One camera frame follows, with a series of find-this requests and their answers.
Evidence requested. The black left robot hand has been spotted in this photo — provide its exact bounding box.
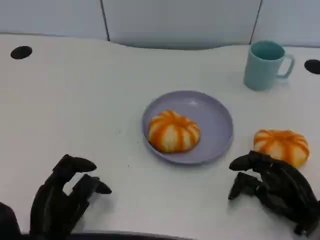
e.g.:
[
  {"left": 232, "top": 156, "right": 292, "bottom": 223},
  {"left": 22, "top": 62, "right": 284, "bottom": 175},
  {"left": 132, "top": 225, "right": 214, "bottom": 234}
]
[{"left": 29, "top": 154, "right": 113, "bottom": 237}]

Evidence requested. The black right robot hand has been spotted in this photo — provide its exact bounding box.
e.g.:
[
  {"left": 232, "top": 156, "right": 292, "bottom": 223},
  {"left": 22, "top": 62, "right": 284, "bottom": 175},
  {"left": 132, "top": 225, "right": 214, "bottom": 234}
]
[{"left": 227, "top": 150, "right": 320, "bottom": 237}]

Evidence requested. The orange white toy bread roll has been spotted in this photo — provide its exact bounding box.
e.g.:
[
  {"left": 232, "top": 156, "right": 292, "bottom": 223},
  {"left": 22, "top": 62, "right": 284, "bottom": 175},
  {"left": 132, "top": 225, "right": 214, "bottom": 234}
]
[
  {"left": 148, "top": 109, "right": 202, "bottom": 154},
  {"left": 253, "top": 128, "right": 310, "bottom": 169}
]

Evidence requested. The lilac plate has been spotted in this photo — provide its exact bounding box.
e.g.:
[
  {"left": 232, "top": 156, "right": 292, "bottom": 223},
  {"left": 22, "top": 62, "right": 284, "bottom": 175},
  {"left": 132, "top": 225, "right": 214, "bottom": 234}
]
[{"left": 141, "top": 90, "right": 234, "bottom": 166}]

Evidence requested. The pale green mug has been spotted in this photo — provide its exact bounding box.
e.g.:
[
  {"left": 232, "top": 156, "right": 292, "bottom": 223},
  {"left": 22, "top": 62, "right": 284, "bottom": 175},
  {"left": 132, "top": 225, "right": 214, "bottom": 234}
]
[{"left": 243, "top": 40, "right": 296, "bottom": 92}]

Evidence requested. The grey partition panel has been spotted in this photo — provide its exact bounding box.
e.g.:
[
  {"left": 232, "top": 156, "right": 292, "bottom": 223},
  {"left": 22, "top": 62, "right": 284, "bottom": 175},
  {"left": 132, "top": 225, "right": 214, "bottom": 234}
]
[
  {"left": 249, "top": 0, "right": 320, "bottom": 49},
  {"left": 99, "top": 0, "right": 262, "bottom": 51},
  {"left": 0, "top": 0, "right": 111, "bottom": 42}
]

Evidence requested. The black table cable grommet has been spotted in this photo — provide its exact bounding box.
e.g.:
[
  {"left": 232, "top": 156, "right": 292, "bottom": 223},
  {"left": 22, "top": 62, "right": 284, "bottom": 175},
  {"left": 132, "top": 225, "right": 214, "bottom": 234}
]
[
  {"left": 304, "top": 59, "right": 320, "bottom": 75},
  {"left": 10, "top": 45, "right": 33, "bottom": 60}
]

